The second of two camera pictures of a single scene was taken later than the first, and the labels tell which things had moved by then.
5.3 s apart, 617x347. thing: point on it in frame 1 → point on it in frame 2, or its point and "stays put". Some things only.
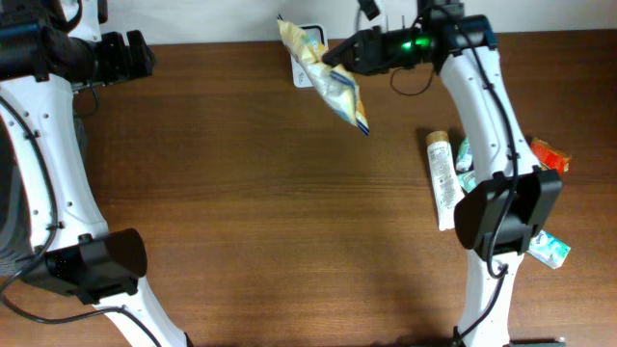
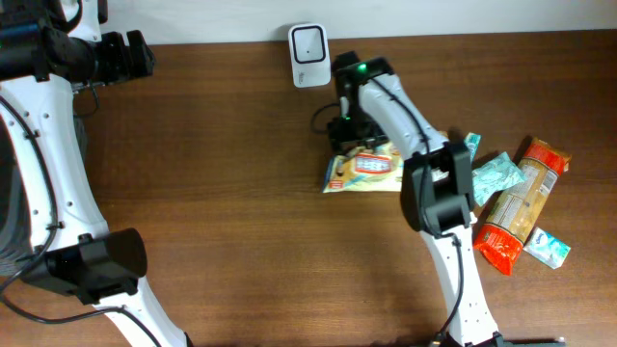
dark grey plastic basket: (15, 226) stays put
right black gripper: (365, 54) → (337, 139)
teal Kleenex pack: (549, 250) stays put
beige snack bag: (333, 83) → (375, 169)
